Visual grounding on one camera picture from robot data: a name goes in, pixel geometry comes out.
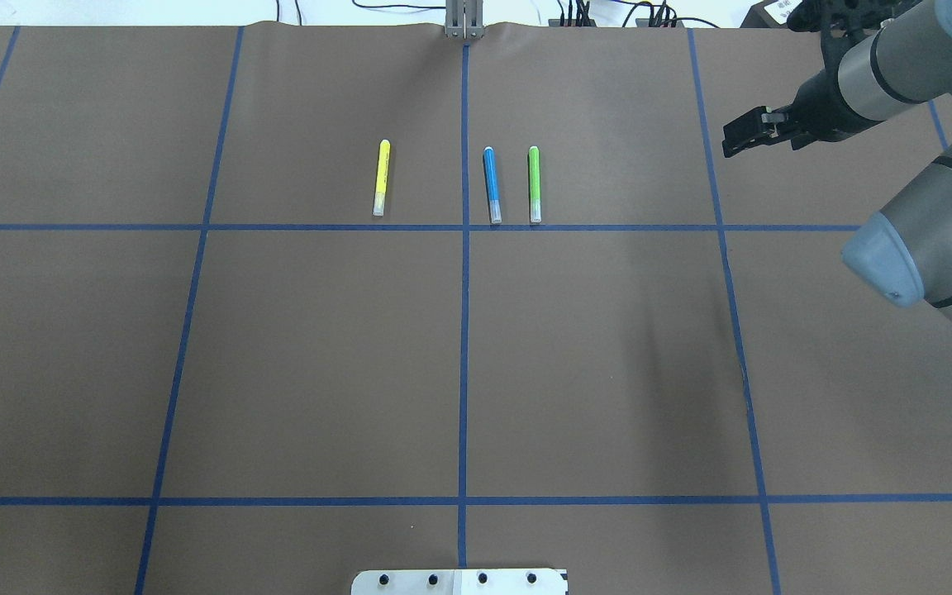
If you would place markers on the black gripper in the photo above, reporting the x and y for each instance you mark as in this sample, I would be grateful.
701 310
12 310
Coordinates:
821 106

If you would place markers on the blue marker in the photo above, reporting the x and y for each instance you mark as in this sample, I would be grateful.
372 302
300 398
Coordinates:
492 185

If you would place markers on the aluminium frame post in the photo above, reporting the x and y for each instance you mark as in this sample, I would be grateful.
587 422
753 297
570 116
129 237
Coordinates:
464 19

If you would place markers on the black power adapter box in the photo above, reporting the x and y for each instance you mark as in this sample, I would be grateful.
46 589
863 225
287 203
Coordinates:
778 11

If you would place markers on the green marker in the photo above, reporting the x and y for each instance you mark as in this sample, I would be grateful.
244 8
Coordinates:
533 163

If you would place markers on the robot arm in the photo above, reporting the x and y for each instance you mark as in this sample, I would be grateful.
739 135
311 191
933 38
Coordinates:
881 58

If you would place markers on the yellow marker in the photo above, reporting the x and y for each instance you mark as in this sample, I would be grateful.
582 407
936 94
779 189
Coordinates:
382 171

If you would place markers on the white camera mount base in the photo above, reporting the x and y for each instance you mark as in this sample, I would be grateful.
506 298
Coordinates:
461 581

